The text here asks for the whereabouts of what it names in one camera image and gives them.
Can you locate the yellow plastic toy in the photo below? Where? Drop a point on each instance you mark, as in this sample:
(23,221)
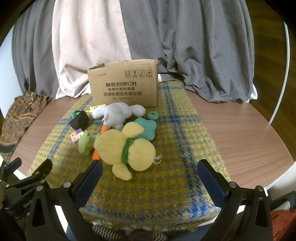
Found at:
(94,108)

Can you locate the white cloth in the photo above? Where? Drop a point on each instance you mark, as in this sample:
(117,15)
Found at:
(254,92)

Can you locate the green glossy ball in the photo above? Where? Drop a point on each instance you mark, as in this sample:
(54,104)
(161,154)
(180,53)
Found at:
(74,114)

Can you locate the orange cloth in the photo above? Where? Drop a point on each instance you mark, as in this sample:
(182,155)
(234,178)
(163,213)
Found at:
(283,224)

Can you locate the black pouch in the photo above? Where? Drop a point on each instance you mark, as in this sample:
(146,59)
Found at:
(79,120)

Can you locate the white hoop tube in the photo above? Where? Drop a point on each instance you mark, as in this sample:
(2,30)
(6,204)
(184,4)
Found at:
(285,76)

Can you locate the pastel linked cubes toy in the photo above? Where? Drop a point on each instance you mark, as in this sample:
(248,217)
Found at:
(75,138)

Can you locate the striped cloth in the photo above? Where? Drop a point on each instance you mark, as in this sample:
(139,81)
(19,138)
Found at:
(104,231)

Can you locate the brown patterned cloth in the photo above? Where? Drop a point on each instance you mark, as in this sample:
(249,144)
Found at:
(20,115)

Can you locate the white plush dog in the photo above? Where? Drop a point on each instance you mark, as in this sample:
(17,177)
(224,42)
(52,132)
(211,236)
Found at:
(115,113)

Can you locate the beige cloth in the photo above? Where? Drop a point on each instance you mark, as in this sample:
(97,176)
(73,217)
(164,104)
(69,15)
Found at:
(87,41)

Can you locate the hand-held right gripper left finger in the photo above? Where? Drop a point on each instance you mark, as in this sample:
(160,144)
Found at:
(89,183)

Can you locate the grey cloth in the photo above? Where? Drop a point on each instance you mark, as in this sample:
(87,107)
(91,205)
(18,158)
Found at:
(196,41)

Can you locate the brown cardboard box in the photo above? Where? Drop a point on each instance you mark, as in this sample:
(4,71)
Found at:
(122,90)

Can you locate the light green plush toy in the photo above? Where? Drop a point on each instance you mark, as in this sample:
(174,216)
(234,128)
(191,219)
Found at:
(84,146)

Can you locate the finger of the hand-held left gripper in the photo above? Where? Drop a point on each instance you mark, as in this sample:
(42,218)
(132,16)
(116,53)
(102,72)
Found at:
(13,164)
(42,170)

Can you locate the orange carrot toy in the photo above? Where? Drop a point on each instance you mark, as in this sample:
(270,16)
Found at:
(95,155)

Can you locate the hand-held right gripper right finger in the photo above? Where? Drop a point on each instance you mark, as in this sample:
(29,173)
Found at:
(211,183)

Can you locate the yellow blue plaid mat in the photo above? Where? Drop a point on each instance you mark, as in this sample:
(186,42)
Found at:
(173,150)

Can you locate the yellow plush duck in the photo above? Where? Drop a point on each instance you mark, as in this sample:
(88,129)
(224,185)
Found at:
(138,153)

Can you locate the teal flower-shaped toy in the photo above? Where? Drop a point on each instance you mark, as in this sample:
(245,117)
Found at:
(148,129)

